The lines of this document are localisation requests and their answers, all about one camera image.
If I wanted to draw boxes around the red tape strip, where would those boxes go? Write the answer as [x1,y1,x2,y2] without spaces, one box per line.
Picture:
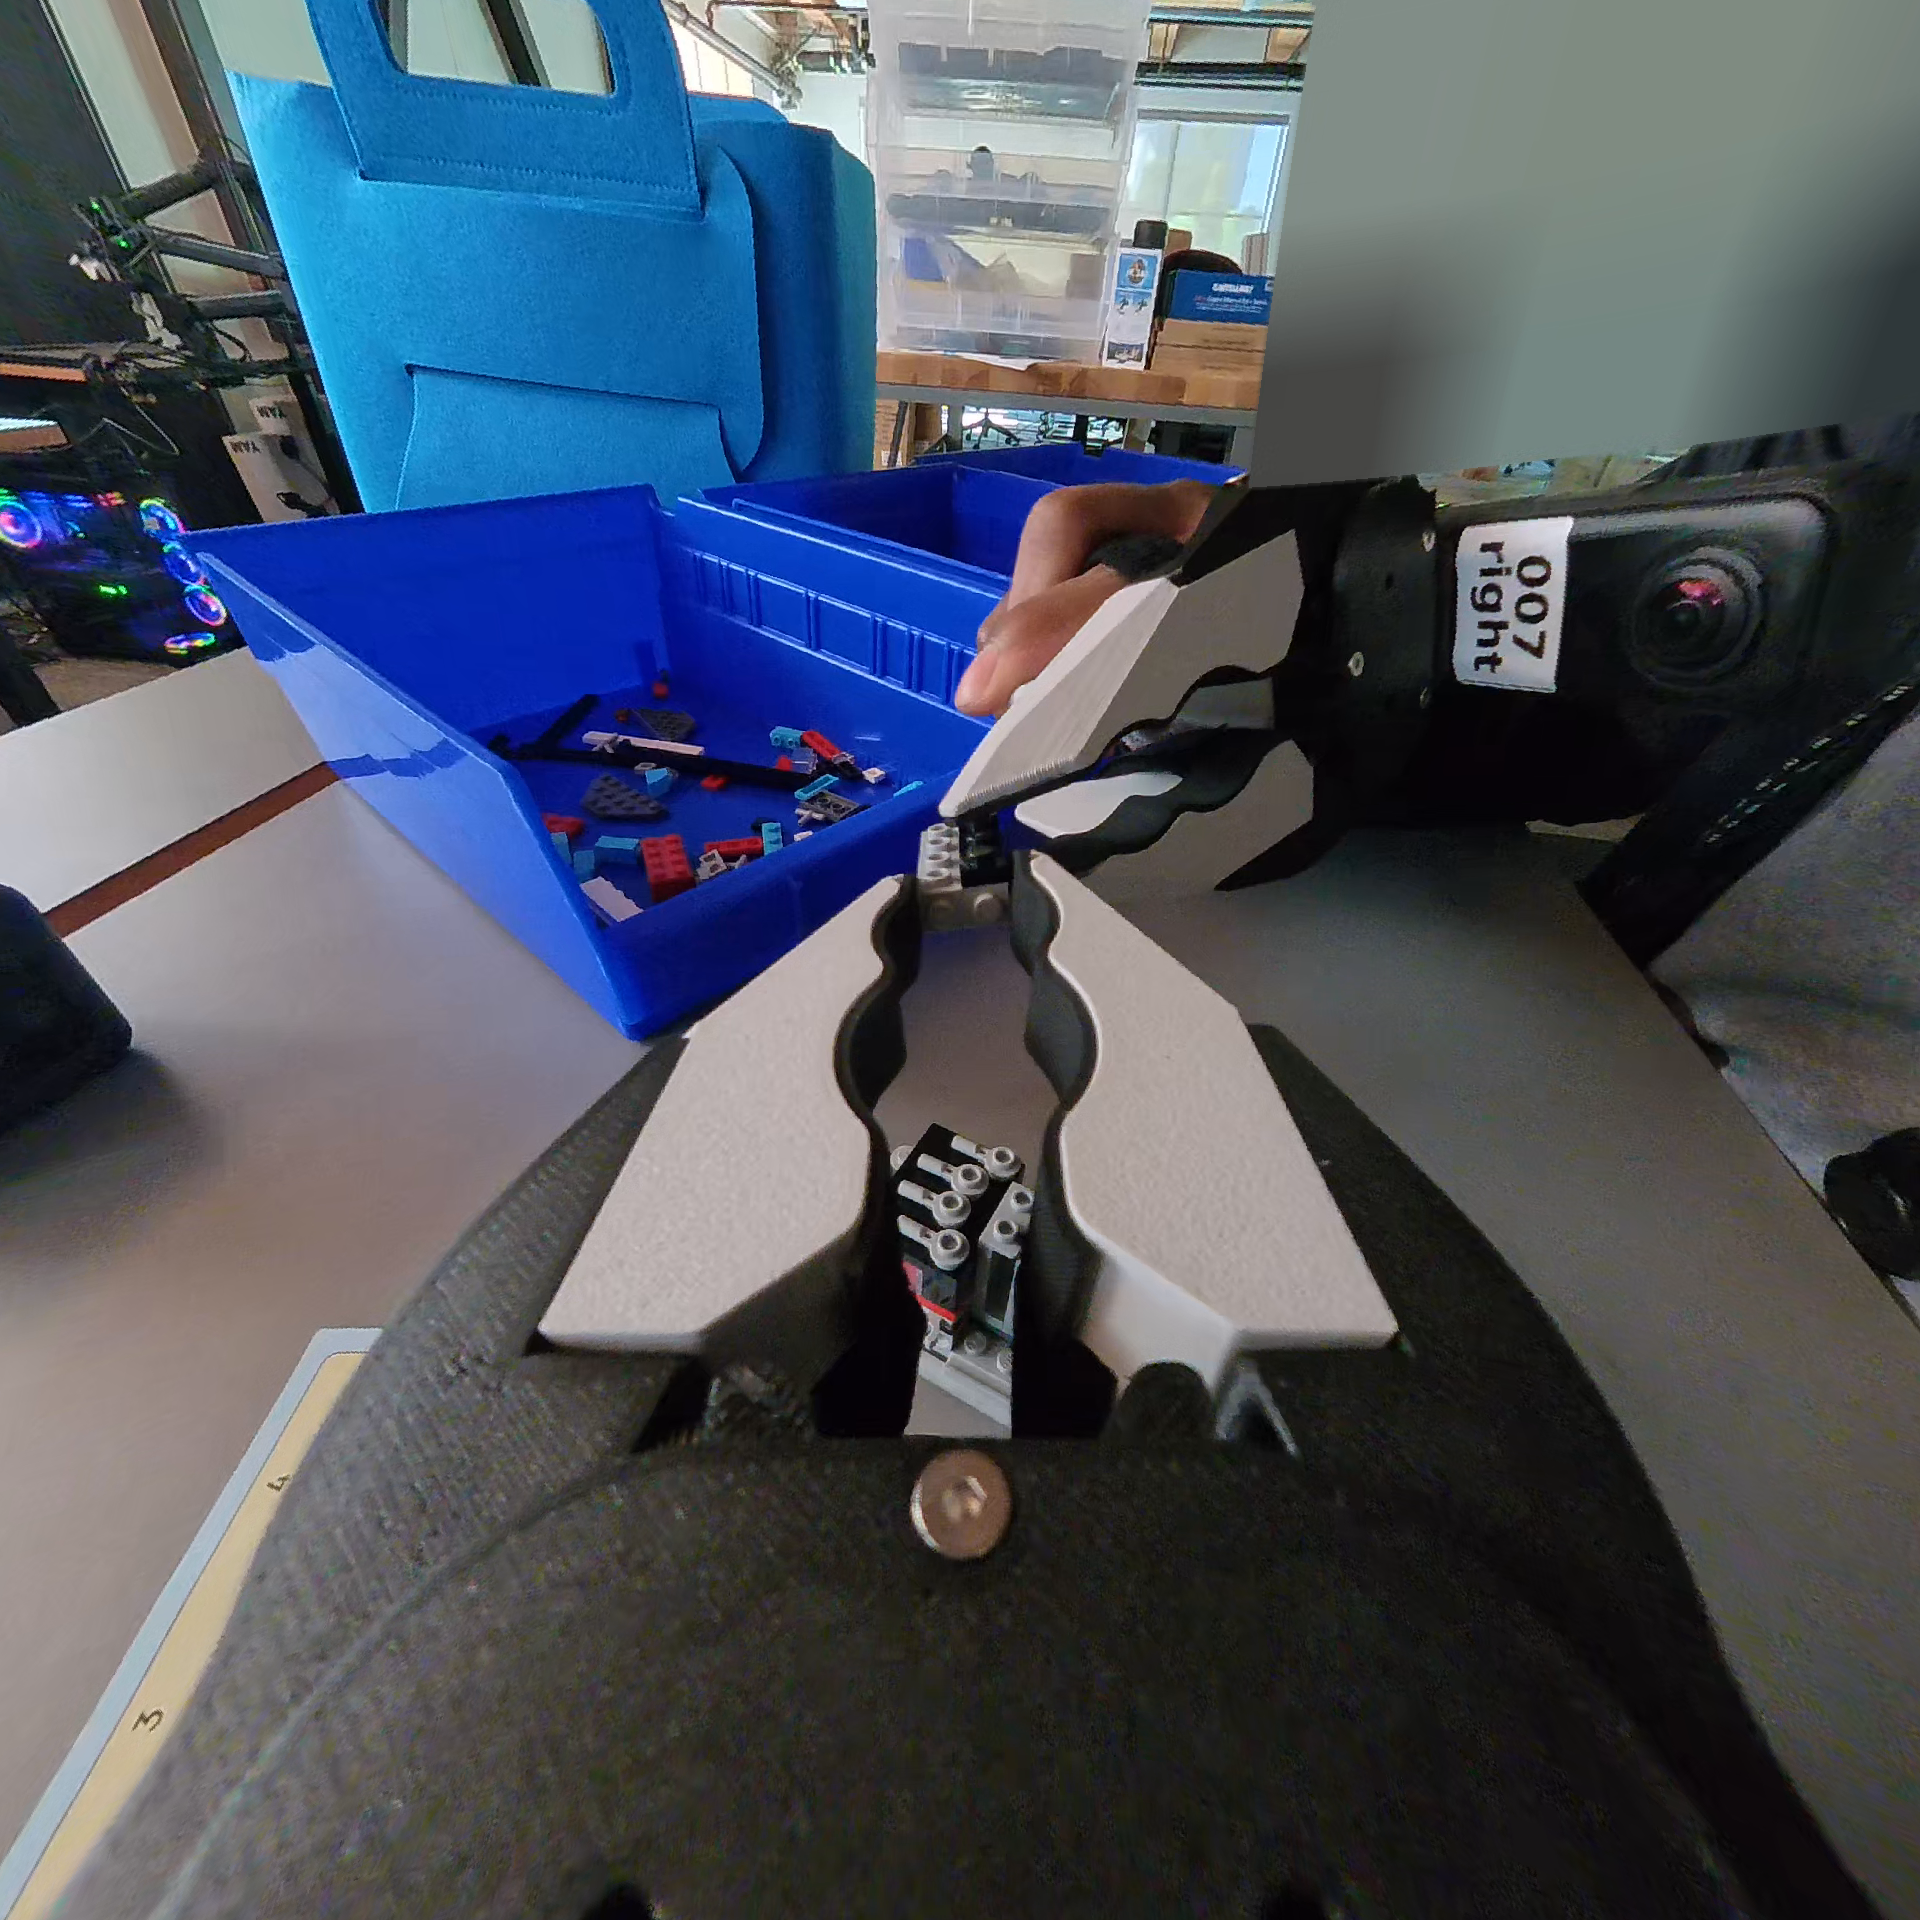
[41,760,344,942]

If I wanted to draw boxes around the clear plastic drawer tower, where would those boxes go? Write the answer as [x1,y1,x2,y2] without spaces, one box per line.
[864,0,1154,366]

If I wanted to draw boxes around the pile of toy bricks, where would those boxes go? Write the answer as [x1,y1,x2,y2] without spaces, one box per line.
[482,677,934,926]

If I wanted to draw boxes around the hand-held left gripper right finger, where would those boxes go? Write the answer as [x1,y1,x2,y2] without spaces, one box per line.
[1010,849,1404,1436]

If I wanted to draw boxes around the wooden table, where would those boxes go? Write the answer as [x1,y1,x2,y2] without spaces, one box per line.
[872,348,1263,455]

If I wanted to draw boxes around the blue cardboard box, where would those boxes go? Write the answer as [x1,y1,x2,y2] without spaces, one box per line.
[1153,266,1280,376]

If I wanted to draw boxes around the toy brick model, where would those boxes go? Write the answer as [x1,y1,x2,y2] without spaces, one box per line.
[889,818,1041,1348]

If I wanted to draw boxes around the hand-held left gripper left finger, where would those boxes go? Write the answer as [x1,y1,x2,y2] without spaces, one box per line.
[535,875,921,1390]

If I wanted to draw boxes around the instruction booklet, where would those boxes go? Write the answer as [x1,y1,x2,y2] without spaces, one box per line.
[0,1326,380,1920]

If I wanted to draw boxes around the black camera arm stand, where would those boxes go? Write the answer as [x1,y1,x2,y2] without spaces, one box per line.
[63,140,327,397]

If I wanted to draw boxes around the person's right hand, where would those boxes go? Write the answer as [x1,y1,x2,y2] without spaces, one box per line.
[955,480,1249,722]

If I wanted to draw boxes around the computer with coloured lights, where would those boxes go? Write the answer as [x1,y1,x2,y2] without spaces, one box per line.
[0,476,237,665]

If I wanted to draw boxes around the blue felt bag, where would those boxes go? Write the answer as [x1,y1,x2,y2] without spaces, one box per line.
[222,0,881,522]

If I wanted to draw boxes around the black rounded object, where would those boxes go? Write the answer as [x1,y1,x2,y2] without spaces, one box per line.
[0,881,136,1135]

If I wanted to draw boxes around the black strap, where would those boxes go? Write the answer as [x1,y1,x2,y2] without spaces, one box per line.
[1578,656,1920,972]

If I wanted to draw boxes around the empty blue plastic bin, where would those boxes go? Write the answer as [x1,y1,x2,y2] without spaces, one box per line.
[694,440,1249,606]

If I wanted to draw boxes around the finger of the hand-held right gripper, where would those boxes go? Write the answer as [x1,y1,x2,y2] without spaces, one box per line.
[1010,716,1361,898]
[938,531,1306,824]

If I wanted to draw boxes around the blue plastic bin with bricks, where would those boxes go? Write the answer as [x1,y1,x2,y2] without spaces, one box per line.
[183,480,1023,1044]

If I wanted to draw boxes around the person's grey clothing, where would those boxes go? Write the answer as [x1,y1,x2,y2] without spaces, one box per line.
[1645,706,1920,1332]

